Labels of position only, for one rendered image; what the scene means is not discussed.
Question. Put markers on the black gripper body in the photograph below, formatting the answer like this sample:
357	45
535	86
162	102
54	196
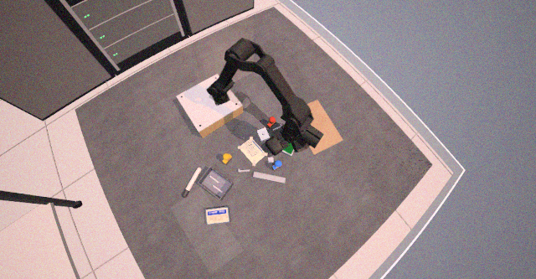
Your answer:
276	146

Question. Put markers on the cream inspection card taped down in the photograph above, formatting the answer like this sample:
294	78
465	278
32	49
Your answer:
252	151

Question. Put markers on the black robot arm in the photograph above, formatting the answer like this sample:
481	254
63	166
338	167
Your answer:
296	112

